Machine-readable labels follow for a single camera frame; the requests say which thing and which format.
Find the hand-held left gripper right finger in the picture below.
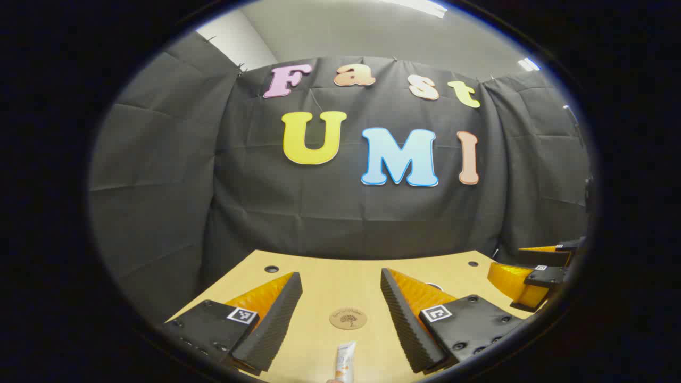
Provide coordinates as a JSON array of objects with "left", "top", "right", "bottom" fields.
[{"left": 380, "top": 268, "right": 533, "bottom": 374}]

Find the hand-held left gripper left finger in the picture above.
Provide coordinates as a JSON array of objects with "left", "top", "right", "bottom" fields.
[{"left": 160, "top": 271, "right": 304, "bottom": 377}]

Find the round wooden coaster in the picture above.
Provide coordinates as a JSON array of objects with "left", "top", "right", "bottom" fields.
[{"left": 329, "top": 307, "right": 368, "bottom": 331}]

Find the white toothpaste tube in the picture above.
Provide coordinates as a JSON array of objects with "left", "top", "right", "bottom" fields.
[{"left": 334, "top": 341, "right": 358, "bottom": 383}]

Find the wooden desktop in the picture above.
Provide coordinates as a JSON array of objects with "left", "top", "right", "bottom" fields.
[{"left": 166, "top": 249, "right": 535, "bottom": 383}]

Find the black backdrop cloth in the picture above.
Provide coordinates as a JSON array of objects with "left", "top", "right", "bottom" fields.
[{"left": 89, "top": 31, "right": 592, "bottom": 324}]

